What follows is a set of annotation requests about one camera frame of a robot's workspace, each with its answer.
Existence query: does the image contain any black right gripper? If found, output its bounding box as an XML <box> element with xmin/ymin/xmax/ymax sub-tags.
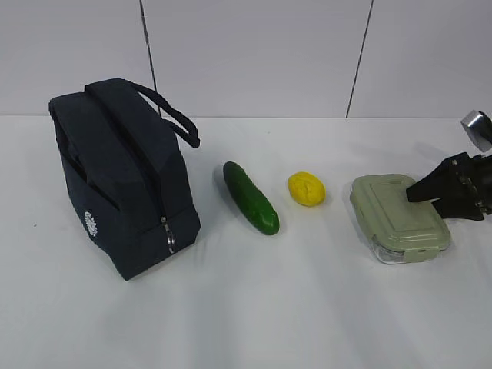
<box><xmin>406</xmin><ymin>152</ymin><xmax>491</xmax><ymax>221</ymax></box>

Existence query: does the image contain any glass container with green lid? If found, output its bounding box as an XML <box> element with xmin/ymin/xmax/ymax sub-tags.
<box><xmin>350</xmin><ymin>174</ymin><xmax>451</xmax><ymax>264</ymax></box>

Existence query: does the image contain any yellow lemon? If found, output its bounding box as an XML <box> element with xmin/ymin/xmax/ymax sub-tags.
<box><xmin>287</xmin><ymin>171</ymin><xmax>326</xmax><ymax>207</ymax></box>

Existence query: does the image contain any green cucumber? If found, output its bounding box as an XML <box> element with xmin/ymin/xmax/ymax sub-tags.
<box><xmin>222</xmin><ymin>161</ymin><xmax>280</xmax><ymax>235</ymax></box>

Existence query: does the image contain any dark navy lunch bag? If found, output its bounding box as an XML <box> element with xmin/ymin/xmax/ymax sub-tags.
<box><xmin>48</xmin><ymin>78</ymin><xmax>201</xmax><ymax>280</ymax></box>

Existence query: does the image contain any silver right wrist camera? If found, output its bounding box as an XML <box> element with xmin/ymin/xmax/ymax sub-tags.
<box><xmin>460</xmin><ymin>110</ymin><xmax>491</xmax><ymax>152</ymax></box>

